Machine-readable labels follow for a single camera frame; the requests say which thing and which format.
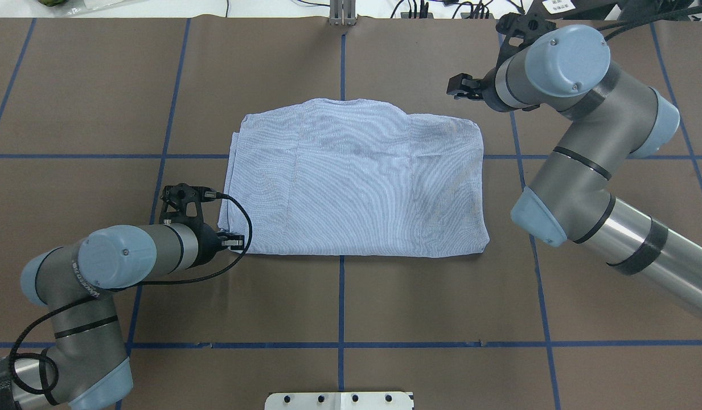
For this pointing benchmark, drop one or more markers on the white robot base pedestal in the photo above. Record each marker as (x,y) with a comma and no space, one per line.
(341,400)

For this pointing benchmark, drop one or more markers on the clear plastic bag green print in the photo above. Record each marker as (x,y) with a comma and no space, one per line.
(70,8)

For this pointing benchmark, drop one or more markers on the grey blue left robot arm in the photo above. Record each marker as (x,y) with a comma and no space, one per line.
(75,354)

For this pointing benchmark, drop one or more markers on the black box white label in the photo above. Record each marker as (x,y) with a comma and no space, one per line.
(572,10)

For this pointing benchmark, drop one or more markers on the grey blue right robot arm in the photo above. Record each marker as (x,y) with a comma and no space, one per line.
(613,117)

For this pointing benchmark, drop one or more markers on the light blue striped shirt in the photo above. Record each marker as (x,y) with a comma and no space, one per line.
(359,177)

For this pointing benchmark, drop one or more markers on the olive green folded pouch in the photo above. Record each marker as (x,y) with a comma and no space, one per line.
(52,3)

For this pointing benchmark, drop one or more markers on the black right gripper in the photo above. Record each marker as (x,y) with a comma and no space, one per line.
(489,87)

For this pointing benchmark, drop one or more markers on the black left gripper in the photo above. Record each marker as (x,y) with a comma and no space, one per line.
(203,245)

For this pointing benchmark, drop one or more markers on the aluminium frame post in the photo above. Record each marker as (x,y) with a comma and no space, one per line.
(342,13)

